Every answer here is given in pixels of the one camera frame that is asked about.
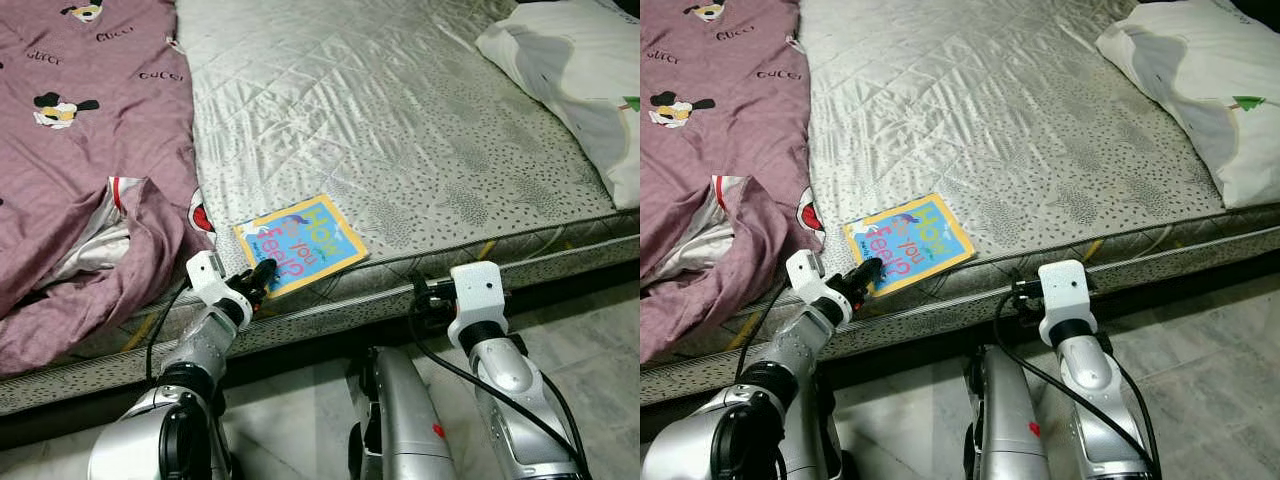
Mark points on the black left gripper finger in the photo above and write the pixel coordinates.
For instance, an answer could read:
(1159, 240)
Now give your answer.
(264, 276)
(868, 275)

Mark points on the colourful yellow-edged children's book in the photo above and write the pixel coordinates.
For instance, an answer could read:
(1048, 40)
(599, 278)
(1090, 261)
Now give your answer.
(915, 235)
(310, 235)

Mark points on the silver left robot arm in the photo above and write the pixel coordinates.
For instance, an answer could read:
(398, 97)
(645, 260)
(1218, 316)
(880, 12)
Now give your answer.
(200, 350)
(790, 350)

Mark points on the silver right robot leg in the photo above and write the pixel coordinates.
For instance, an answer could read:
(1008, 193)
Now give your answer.
(405, 420)
(1010, 420)

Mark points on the white quilted mattress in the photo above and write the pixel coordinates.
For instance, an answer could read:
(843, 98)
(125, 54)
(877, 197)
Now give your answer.
(1000, 130)
(400, 130)

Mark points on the pink cartoon print blanket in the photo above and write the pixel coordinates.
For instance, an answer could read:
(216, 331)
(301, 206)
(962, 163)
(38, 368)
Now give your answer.
(90, 120)
(720, 120)

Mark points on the white pillow with green print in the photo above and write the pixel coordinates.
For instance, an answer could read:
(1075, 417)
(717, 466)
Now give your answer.
(590, 80)
(1210, 80)

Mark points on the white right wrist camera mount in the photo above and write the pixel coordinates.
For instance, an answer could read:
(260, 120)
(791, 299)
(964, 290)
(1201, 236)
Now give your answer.
(1065, 295)
(475, 295)

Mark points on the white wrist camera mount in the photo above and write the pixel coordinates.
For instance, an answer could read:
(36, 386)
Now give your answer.
(205, 272)
(475, 295)
(803, 272)
(1065, 295)

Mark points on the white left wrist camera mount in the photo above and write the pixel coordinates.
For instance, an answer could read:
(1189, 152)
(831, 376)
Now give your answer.
(803, 272)
(205, 272)

